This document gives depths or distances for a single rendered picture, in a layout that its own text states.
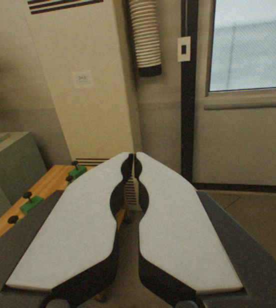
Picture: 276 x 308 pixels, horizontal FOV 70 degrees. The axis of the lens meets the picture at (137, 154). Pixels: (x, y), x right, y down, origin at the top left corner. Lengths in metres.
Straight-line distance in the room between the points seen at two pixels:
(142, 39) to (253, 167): 1.30
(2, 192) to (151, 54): 1.42
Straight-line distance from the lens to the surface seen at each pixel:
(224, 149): 1.74
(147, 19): 1.31
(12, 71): 1.99
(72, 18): 1.32
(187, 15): 1.38
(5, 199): 1.83
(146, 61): 1.32
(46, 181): 1.49
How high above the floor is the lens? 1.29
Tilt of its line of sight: 30 degrees down
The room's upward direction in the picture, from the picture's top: 7 degrees counter-clockwise
